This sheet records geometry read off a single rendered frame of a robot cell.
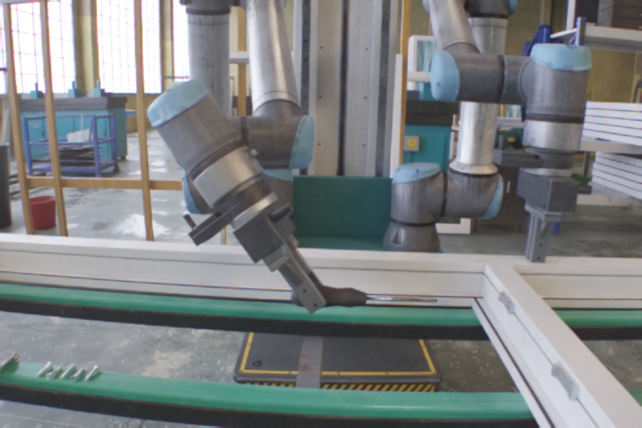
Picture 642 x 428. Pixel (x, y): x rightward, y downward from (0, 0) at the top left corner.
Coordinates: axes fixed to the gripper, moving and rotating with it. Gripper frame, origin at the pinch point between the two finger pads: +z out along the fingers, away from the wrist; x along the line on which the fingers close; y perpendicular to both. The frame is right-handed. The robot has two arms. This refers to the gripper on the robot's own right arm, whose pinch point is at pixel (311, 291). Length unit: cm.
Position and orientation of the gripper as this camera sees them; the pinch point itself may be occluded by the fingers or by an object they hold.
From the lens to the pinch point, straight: 62.9
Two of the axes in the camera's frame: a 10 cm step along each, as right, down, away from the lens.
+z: 5.8, 8.1, 0.7
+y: 8.2, -5.7, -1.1
